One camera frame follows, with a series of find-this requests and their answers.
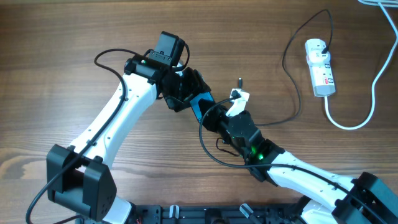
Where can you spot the Galaxy S25 smartphone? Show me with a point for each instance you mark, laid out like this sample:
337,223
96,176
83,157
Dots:
201,103

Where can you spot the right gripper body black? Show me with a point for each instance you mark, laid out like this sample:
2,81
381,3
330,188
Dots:
212,115

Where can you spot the white power strip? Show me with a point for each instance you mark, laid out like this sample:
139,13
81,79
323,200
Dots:
320,69

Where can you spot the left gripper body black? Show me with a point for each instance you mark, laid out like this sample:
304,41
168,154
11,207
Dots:
185,90

